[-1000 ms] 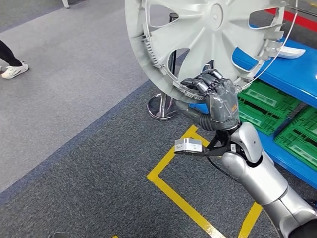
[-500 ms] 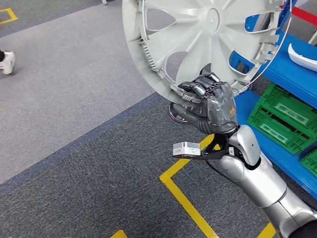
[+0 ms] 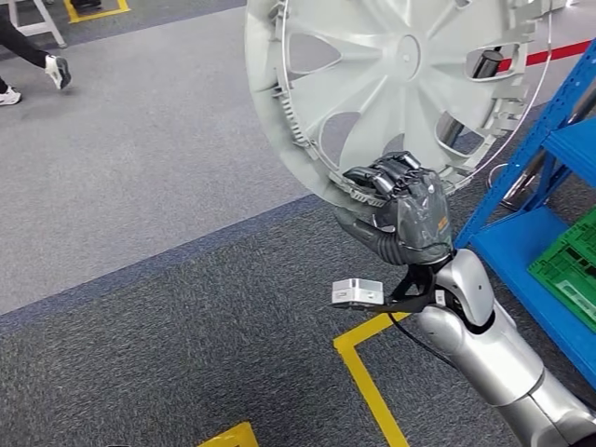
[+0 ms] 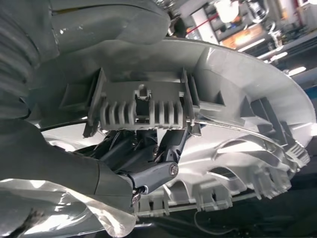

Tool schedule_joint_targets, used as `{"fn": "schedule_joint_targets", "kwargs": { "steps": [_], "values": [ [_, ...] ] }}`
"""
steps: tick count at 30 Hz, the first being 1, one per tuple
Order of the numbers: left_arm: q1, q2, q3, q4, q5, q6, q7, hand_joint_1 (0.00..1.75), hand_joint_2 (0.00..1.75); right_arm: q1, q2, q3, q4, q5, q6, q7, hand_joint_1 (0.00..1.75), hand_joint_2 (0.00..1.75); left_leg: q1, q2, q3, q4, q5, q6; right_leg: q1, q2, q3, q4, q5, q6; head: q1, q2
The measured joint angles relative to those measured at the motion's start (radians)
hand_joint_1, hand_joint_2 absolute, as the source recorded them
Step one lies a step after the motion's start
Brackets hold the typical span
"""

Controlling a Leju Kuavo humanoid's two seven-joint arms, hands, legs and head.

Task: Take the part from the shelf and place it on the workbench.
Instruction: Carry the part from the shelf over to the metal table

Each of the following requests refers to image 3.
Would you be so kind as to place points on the round stanchion base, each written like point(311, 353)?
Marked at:
point(493, 179)

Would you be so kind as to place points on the white stool frame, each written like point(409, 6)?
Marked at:
point(47, 24)

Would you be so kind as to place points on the grey plastic wheel hubcap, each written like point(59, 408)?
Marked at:
point(373, 80)

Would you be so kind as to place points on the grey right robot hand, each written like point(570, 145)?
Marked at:
point(419, 216)

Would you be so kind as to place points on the green plastic crate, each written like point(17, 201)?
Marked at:
point(568, 271)

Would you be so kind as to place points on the red barrier belt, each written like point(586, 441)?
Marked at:
point(549, 54)

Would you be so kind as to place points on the chrome stanchion pole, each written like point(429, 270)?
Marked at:
point(526, 176)
point(486, 63)

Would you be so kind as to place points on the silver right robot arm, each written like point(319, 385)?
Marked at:
point(493, 358)

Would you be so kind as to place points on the blue metal shelf rack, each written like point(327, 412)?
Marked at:
point(512, 259)

